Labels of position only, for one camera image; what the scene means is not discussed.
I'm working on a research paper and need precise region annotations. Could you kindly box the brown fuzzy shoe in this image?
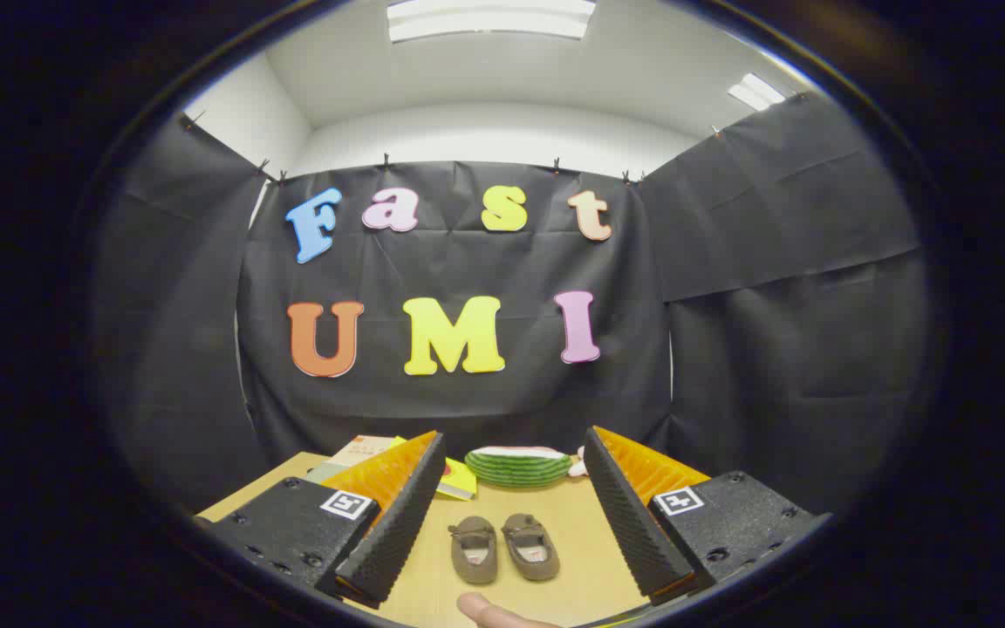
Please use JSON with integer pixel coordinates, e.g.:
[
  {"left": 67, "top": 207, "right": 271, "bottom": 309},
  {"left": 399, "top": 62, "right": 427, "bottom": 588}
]
[
  {"left": 448, "top": 515, "right": 499, "bottom": 585},
  {"left": 502, "top": 513, "right": 561, "bottom": 583}
]

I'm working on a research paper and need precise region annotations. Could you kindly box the long ceiling light panel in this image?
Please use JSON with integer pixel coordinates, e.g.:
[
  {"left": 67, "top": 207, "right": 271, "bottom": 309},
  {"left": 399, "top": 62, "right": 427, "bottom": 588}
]
[{"left": 387, "top": 0, "right": 597, "bottom": 43}]

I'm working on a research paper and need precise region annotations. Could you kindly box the yellow book with red circle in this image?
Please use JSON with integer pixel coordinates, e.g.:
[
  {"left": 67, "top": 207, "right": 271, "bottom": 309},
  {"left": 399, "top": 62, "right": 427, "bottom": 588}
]
[{"left": 389, "top": 436, "right": 479, "bottom": 502}]

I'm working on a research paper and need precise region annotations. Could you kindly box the beige book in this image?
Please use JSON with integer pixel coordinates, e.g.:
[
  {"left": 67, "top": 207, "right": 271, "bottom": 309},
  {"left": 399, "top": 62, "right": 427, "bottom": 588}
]
[{"left": 328, "top": 434, "right": 403, "bottom": 468}]

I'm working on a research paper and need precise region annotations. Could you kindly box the small ceiling light panel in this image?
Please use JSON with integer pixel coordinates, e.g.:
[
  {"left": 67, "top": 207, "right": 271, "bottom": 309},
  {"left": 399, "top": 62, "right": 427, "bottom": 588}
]
[{"left": 728, "top": 73, "right": 787, "bottom": 112}]

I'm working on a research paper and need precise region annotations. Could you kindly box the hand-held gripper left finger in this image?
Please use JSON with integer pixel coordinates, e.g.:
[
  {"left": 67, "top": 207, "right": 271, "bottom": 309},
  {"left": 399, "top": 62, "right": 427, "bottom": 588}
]
[{"left": 195, "top": 430, "right": 448, "bottom": 610}]

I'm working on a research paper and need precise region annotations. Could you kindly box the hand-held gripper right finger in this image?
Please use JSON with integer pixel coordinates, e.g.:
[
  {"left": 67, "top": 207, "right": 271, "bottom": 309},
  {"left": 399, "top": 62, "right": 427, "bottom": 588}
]
[{"left": 583, "top": 425, "right": 833, "bottom": 607}]

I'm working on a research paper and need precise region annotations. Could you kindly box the watermelon slice plush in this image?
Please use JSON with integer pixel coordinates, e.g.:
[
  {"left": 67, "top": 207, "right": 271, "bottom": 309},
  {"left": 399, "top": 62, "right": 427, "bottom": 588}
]
[{"left": 465, "top": 446, "right": 573, "bottom": 488}]

